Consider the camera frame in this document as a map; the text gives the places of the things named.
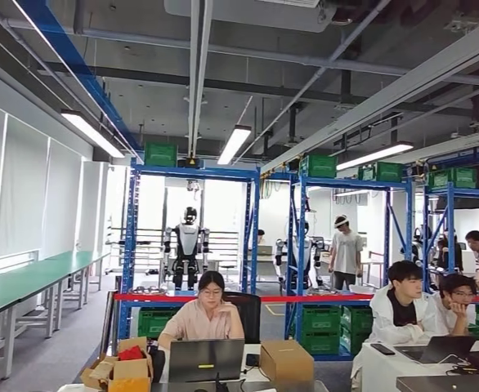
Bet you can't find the long green top workbench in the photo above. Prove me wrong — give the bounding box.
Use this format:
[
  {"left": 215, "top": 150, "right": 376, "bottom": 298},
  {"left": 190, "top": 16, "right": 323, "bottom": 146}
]
[{"left": 0, "top": 249, "right": 113, "bottom": 392}]

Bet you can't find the blue steel shelf rack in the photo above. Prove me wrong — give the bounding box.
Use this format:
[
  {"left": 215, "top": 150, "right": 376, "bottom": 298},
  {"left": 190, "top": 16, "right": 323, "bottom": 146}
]
[
  {"left": 283, "top": 171, "right": 415, "bottom": 362},
  {"left": 421, "top": 182, "right": 479, "bottom": 296},
  {"left": 116, "top": 158, "right": 261, "bottom": 343}
]

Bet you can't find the red barrier belt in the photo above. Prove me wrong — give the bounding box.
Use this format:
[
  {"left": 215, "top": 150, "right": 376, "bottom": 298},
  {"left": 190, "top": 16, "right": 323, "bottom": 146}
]
[{"left": 113, "top": 292, "right": 479, "bottom": 305}]

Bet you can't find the flat white part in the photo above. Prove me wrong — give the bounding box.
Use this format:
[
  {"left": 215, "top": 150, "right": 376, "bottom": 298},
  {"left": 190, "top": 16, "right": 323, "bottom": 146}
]
[{"left": 347, "top": 284, "right": 378, "bottom": 296}]

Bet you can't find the closed cardboard box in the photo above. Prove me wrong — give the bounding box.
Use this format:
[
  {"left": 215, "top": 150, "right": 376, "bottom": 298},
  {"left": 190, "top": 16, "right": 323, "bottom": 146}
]
[{"left": 259, "top": 339, "right": 315, "bottom": 383}]

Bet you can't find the ceiling light bar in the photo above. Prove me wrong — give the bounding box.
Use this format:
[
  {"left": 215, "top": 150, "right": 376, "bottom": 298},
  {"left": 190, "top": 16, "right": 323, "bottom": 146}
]
[
  {"left": 217, "top": 124, "right": 253, "bottom": 167},
  {"left": 335, "top": 140, "right": 415, "bottom": 172},
  {"left": 60, "top": 109, "right": 125, "bottom": 159}
]

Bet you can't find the grey laptop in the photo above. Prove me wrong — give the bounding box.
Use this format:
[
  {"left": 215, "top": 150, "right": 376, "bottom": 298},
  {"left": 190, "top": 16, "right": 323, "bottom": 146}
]
[{"left": 169, "top": 338, "right": 246, "bottom": 384}]

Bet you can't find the open cardboard box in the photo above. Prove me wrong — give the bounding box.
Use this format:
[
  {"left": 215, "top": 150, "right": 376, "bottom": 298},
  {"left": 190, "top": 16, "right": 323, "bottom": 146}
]
[{"left": 79, "top": 336, "right": 155, "bottom": 392}]

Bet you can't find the black belt stanchion post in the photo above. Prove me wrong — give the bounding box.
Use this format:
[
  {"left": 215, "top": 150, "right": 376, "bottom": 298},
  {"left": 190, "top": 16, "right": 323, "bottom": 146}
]
[{"left": 100, "top": 274, "right": 122, "bottom": 359}]

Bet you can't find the person with VR headset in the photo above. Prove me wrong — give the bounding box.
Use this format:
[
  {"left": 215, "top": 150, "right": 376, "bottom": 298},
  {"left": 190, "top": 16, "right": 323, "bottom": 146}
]
[
  {"left": 435, "top": 232, "right": 464, "bottom": 273},
  {"left": 328, "top": 214, "right": 364, "bottom": 292}
]

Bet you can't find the black laptop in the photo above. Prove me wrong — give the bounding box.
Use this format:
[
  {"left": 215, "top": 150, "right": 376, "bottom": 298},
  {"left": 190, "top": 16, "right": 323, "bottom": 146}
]
[{"left": 394, "top": 335, "right": 477, "bottom": 365}]

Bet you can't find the blue overhead cable tray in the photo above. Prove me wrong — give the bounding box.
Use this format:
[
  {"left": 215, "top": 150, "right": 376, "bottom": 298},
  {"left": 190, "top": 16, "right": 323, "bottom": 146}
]
[{"left": 15, "top": 0, "right": 144, "bottom": 161}]

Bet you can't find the black office chair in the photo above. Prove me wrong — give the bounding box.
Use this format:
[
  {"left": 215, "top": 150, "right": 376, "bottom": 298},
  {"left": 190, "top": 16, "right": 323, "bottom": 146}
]
[{"left": 222, "top": 291, "right": 261, "bottom": 345}]

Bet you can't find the red cloth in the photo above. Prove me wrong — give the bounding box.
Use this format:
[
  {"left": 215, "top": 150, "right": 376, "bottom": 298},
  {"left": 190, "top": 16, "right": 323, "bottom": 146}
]
[{"left": 117, "top": 345, "right": 144, "bottom": 363}]

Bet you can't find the orange packet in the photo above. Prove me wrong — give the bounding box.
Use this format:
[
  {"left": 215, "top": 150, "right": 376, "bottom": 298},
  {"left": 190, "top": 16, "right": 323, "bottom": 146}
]
[{"left": 107, "top": 376, "right": 151, "bottom": 392}]

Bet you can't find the white ceiling air conditioner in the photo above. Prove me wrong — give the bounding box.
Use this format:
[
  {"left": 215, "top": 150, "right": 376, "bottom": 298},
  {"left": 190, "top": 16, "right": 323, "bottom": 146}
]
[{"left": 163, "top": 0, "right": 339, "bottom": 34}]

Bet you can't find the white black humanoid robot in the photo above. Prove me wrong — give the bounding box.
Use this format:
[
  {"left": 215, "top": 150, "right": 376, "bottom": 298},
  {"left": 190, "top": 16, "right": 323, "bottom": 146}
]
[
  {"left": 400, "top": 225, "right": 428, "bottom": 267},
  {"left": 161, "top": 206, "right": 211, "bottom": 292},
  {"left": 274, "top": 218, "right": 327, "bottom": 292}
]

